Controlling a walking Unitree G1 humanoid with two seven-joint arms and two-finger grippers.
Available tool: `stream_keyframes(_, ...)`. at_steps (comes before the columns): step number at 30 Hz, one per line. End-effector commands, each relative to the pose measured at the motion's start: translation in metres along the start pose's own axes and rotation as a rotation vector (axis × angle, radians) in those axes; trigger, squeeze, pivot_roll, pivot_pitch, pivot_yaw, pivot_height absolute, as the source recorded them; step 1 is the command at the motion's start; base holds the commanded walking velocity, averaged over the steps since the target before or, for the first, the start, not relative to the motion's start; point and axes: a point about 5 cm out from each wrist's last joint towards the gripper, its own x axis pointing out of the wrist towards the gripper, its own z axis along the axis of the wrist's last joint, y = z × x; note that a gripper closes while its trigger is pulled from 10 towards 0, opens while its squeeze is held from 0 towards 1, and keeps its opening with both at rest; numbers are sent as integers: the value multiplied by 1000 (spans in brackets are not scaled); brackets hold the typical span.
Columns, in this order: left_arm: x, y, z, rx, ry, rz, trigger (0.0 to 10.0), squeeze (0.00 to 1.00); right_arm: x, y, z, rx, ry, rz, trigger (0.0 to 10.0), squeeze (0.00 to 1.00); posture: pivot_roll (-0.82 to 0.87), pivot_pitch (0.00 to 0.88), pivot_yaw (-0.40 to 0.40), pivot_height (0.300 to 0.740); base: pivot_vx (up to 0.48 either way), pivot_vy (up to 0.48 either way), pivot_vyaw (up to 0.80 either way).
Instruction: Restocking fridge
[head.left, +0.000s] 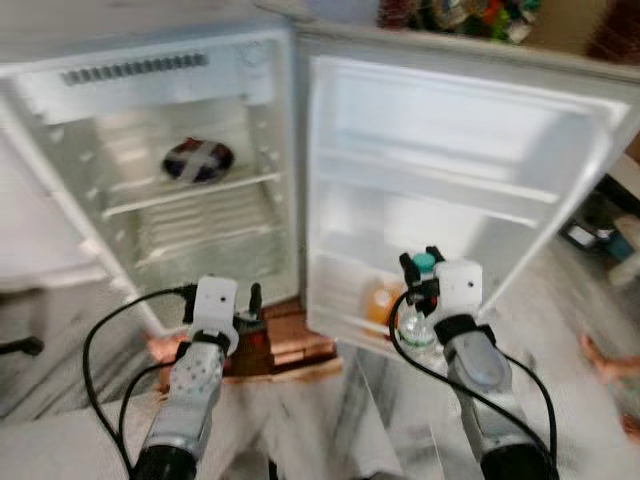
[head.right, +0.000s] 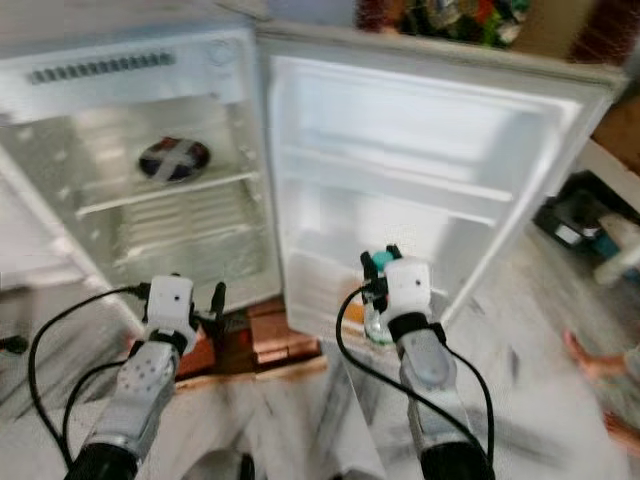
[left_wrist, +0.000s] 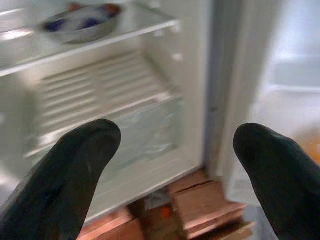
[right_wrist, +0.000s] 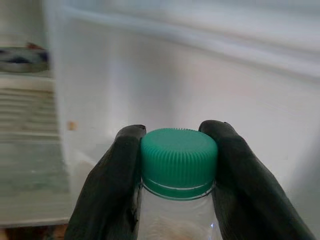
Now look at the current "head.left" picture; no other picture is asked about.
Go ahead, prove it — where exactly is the white fridge door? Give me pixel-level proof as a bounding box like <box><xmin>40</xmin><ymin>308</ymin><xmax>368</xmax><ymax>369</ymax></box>
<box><xmin>297</xmin><ymin>25</ymin><xmax>640</xmax><ymax>356</ymax></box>

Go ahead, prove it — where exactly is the clear bottle with teal cap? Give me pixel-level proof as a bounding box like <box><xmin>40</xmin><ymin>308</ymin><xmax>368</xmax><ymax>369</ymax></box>
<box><xmin>395</xmin><ymin>252</ymin><xmax>446</xmax><ymax>351</ymax></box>

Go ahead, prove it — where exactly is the white mini fridge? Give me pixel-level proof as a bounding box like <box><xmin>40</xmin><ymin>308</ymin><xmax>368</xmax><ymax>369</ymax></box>
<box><xmin>0</xmin><ymin>25</ymin><xmax>301</xmax><ymax>336</ymax></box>

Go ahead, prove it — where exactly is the orange juice bottle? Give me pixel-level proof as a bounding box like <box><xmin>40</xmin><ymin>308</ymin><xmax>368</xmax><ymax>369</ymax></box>
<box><xmin>362</xmin><ymin>280</ymin><xmax>406</xmax><ymax>329</ymax></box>

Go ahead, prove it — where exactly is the white fridge shelf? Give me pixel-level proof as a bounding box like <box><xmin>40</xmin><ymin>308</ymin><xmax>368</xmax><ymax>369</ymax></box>
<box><xmin>100</xmin><ymin>170</ymin><xmax>286</xmax><ymax>219</ymax></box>

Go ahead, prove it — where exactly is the black plastic case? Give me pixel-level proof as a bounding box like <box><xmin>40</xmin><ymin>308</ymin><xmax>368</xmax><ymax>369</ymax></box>
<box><xmin>560</xmin><ymin>175</ymin><xmax>640</xmax><ymax>266</ymax></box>

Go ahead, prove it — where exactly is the reddish brown woven basket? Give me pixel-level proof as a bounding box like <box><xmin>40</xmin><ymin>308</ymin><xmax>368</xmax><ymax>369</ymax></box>
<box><xmin>585</xmin><ymin>0</ymin><xmax>640</xmax><ymax>61</ymax></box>

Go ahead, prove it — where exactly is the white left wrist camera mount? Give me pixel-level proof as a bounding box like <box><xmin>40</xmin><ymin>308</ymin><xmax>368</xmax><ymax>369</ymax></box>
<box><xmin>190</xmin><ymin>277</ymin><xmax>241</xmax><ymax>353</ymax></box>

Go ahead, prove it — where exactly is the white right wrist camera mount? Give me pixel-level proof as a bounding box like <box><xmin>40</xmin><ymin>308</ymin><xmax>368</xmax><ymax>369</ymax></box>
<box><xmin>435</xmin><ymin>260</ymin><xmax>486</xmax><ymax>321</ymax></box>

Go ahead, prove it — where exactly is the round dark tin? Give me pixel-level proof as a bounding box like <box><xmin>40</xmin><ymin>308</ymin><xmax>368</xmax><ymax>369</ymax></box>
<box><xmin>161</xmin><ymin>138</ymin><xmax>236</xmax><ymax>184</ymax></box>

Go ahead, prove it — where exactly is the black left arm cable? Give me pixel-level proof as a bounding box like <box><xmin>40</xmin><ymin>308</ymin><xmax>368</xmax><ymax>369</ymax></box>
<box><xmin>83</xmin><ymin>285</ymin><xmax>196</xmax><ymax>471</ymax></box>

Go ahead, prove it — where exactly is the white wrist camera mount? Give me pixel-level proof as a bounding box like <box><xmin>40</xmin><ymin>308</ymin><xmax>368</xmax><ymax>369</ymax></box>
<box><xmin>190</xmin><ymin>277</ymin><xmax>241</xmax><ymax>353</ymax></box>
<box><xmin>435</xmin><ymin>260</ymin><xmax>486</xmax><ymax>321</ymax></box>

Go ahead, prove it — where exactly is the colourful toy pile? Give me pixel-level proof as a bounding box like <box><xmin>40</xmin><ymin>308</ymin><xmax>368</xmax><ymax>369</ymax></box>
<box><xmin>378</xmin><ymin>0</ymin><xmax>541</xmax><ymax>43</ymax></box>

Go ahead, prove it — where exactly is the small black plug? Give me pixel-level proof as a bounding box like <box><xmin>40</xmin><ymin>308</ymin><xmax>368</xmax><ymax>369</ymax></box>
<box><xmin>0</xmin><ymin>338</ymin><xmax>46</xmax><ymax>358</ymax></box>

